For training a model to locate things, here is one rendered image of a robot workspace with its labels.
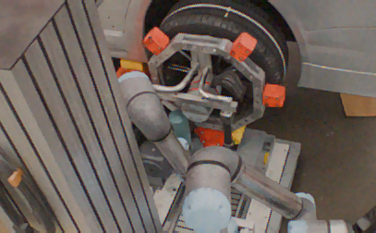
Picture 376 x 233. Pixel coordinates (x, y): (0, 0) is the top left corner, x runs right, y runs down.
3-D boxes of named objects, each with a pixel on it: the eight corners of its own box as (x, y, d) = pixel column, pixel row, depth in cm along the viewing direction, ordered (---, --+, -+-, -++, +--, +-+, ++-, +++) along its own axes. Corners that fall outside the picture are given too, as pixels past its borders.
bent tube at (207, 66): (243, 75, 218) (242, 56, 210) (230, 106, 206) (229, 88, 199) (204, 69, 223) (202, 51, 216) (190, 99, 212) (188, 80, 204)
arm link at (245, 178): (180, 141, 140) (296, 210, 162) (177, 172, 132) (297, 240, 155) (209, 121, 133) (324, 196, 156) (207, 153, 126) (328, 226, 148)
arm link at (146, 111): (163, 109, 156) (212, 182, 193) (151, 87, 163) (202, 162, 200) (131, 128, 156) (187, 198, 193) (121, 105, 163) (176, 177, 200)
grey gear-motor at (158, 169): (197, 143, 313) (190, 104, 287) (173, 198, 287) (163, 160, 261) (169, 138, 318) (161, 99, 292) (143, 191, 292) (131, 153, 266)
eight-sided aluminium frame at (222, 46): (265, 129, 249) (265, 43, 209) (262, 139, 245) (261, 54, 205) (164, 111, 265) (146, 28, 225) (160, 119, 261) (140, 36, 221)
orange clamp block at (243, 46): (246, 52, 217) (257, 40, 210) (241, 63, 213) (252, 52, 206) (233, 42, 216) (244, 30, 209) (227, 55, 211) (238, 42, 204)
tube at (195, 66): (200, 68, 224) (198, 50, 216) (185, 98, 212) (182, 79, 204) (163, 63, 229) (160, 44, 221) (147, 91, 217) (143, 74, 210)
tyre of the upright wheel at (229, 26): (319, 55, 236) (211, -37, 219) (309, 89, 222) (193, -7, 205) (235, 111, 286) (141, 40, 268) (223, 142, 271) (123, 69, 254)
